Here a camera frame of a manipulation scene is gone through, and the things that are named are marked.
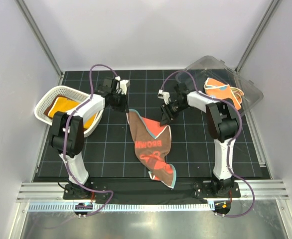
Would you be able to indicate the white slotted cable duct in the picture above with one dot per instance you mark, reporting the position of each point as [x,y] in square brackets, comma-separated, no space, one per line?
[86,207]

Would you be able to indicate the pink brown towel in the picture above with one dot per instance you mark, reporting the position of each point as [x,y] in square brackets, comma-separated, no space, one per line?
[152,143]

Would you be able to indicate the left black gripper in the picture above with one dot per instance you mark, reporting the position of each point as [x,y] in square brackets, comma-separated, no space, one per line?
[124,108]

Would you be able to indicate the left aluminium frame post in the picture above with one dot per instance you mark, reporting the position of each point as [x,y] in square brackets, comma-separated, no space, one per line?
[38,35]

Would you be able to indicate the yellow blue patterned towel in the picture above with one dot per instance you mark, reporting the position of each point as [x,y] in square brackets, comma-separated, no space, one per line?
[64,104]

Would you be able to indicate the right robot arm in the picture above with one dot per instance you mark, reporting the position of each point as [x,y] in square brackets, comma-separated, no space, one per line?
[224,126]

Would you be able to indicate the aluminium frame post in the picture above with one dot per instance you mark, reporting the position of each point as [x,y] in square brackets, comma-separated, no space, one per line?
[38,35]
[266,18]

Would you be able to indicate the right aluminium frame post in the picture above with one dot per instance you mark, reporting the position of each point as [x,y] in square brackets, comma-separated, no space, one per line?
[266,18]

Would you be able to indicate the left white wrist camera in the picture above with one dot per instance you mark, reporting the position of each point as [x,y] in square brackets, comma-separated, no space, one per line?
[122,86]

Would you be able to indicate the white perforated plastic basket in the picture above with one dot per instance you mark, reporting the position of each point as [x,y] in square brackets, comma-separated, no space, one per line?
[46,107]

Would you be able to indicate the clear plastic storage bin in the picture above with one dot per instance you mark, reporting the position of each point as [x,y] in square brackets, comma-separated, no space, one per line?
[195,75]

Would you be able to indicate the orange polka dot towel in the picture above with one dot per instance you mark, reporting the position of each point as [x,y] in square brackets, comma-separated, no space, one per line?
[217,89]

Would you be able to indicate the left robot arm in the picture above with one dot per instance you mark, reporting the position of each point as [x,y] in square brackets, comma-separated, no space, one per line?
[70,151]

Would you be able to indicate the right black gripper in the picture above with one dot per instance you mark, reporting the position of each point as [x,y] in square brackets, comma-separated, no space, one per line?
[167,116]

